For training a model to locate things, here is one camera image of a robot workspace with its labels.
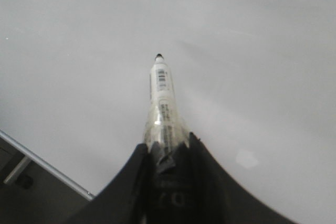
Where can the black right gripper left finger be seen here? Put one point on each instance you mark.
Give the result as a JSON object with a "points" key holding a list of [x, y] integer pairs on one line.
{"points": [[123, 198]]}

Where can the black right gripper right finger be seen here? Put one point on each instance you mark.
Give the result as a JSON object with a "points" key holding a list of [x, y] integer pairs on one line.
{"points": [[219, 197]]}

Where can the white whiteboard marker black tip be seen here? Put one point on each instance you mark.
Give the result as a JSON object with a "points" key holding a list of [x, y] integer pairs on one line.
{"points": [[165, 138]]}

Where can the grey metal bracket bar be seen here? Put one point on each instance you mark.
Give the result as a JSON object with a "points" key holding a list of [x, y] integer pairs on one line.
{"points": [[18, 169]]}

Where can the white whiteboard with aluminium frame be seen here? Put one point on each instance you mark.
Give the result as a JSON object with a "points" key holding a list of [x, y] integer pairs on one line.
{"points": [[253, 79]]}

